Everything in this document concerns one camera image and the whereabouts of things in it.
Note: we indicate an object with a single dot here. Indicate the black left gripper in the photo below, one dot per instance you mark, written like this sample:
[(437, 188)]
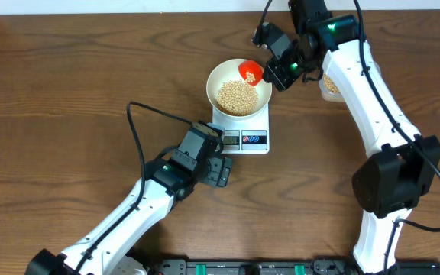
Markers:
[(219, 171)]

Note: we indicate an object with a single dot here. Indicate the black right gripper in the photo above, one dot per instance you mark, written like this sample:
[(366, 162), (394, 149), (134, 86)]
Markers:
[(277, 76)]

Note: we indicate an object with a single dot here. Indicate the red measuring scoop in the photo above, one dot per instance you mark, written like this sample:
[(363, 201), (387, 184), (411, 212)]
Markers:
[(251, 72)]

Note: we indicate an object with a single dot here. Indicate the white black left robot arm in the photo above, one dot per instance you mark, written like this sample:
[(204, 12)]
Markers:
[(162, 185)]

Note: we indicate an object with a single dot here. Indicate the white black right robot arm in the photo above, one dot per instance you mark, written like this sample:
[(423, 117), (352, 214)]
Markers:
[(400, 164)]

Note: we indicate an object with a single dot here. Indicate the white digital kitchen scale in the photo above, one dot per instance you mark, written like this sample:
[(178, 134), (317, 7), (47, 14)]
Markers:
[(245, 136)]

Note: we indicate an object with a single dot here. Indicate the cream round bowl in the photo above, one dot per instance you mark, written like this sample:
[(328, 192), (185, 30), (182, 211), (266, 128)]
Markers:
[(228, 71)]

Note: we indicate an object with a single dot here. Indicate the pile of beans in bowl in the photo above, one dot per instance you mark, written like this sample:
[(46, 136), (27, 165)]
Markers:
[(237, 98)]

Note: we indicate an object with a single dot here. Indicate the clear plastic container of beans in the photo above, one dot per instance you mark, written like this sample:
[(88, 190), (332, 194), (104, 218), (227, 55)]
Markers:
[(329, 89)]

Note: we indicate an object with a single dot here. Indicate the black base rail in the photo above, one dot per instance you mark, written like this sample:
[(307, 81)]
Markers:
[(266, 267)]

